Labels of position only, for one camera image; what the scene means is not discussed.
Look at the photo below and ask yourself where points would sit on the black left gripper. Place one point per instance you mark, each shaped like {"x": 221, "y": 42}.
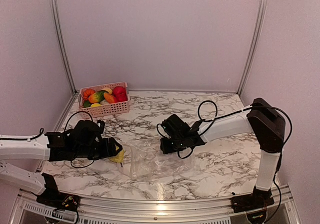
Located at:
{"x": 109, "y": 150}

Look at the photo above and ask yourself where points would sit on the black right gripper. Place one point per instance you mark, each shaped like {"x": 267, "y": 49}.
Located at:
{"x": 164, "y": 147}

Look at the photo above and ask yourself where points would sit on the yellow fake lemon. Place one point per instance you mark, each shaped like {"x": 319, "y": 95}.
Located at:
{"x": 119, "y": 158}

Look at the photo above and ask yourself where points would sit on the clear zip top bag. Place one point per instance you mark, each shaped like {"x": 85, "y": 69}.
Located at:
{"x": 143, "y": 160}

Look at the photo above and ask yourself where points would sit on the white fake cabbage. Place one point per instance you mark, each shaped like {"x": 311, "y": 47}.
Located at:
{"x": 104, "y": 102}

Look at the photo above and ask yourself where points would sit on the yellow fake pear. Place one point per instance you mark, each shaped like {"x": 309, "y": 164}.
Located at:
{"x": 95, "y": 105}

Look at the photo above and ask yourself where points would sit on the orange red fake mango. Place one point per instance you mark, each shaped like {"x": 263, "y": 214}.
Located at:
{"x": 110, "y": 98}

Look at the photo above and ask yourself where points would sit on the green fake vegetable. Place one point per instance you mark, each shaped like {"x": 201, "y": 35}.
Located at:
{"x": 86, "y": 104}

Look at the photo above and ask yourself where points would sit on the green red fake mango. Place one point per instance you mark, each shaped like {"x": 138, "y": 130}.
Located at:
{"x": 97, "y": 96}

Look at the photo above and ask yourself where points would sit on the peach coloured fake fruit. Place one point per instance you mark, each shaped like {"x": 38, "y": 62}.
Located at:
{"x": 109, "y": 90}

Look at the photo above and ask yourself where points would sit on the orange fake fruit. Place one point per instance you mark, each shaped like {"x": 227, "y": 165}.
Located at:
{"x": 87, "y": 93}

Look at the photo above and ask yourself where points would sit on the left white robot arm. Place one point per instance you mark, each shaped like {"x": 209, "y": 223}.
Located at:
{"x": 32, "y": 147}

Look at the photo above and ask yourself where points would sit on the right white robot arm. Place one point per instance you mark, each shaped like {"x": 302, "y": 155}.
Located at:
{"x": 267, "y": 123}

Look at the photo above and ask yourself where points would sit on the pink perforated plastic basket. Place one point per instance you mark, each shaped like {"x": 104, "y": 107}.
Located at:
{"x": 109, "y": 109}

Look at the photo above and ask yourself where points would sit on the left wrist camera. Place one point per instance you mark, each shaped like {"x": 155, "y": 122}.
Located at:
{"x": 101, "y": 125}

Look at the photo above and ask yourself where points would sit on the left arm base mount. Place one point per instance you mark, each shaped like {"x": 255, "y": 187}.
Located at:
{"x": 51, "y": 196}

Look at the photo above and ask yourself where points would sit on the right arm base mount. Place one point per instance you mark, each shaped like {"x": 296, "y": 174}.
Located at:
{"x": 255, "y": 200}

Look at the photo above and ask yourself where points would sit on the aluminium front frame rail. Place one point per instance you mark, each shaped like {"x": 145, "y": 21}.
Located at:
{"x": 109, "y": 210}

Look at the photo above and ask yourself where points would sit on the right aluminium corner post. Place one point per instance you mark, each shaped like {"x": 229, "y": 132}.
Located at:
{"x": 253, "y": 45}

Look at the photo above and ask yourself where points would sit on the aluminium corner post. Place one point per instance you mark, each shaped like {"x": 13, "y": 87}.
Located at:
{"x": 253, "y": 45}
{"x": 61, "y": 44}

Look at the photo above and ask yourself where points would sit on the left aluminium corner post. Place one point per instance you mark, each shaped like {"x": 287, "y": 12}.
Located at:
{"x": 61, "y": 44}

